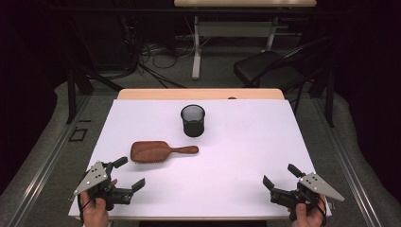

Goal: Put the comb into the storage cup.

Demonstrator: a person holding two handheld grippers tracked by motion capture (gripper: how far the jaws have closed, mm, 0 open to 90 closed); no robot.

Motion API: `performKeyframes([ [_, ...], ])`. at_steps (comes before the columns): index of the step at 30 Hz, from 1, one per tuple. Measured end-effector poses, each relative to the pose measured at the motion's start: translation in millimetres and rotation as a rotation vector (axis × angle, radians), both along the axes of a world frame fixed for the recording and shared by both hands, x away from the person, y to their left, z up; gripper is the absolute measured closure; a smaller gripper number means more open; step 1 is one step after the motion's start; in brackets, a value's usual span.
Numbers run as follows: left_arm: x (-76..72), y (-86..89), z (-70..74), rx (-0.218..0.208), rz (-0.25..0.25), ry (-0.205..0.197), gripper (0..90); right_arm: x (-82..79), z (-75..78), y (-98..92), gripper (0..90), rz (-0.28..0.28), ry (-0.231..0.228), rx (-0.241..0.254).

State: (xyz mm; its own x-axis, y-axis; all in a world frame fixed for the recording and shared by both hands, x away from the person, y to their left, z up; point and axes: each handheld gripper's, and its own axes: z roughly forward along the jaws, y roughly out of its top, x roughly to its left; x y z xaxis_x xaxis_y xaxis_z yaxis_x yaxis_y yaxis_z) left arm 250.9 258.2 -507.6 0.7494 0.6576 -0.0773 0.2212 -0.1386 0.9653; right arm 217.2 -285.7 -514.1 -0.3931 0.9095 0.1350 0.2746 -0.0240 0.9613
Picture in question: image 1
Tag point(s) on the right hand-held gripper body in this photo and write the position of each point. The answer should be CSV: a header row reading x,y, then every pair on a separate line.
x,y
318,186

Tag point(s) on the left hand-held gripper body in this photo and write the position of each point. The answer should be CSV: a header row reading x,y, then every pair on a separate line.
x,y
94,178

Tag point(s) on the wooden hairbrush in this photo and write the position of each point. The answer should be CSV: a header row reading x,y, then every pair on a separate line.
x,y
151,151

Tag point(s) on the black mesh cup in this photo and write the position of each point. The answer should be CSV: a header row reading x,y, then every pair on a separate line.
x,y
193,126

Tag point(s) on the person's left hand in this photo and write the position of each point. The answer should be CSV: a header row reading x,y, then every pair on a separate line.
x,y
94,214

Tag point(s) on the person's right hand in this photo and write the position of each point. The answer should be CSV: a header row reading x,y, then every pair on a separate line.
x,y
307,220

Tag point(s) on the white table sheet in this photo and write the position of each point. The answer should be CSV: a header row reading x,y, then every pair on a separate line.
x,y
236,151

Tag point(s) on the black metal stand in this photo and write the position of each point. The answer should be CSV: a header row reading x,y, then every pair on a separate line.
x,y
329,101
72,94

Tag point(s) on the black folding chair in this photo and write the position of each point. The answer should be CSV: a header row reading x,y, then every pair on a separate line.
x,y
268,71

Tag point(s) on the white-legged desk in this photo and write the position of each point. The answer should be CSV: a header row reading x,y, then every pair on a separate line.
x,y
236,29

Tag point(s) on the grey floor rail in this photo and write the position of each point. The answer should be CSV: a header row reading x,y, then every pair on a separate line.
x,y
345,160
47,160

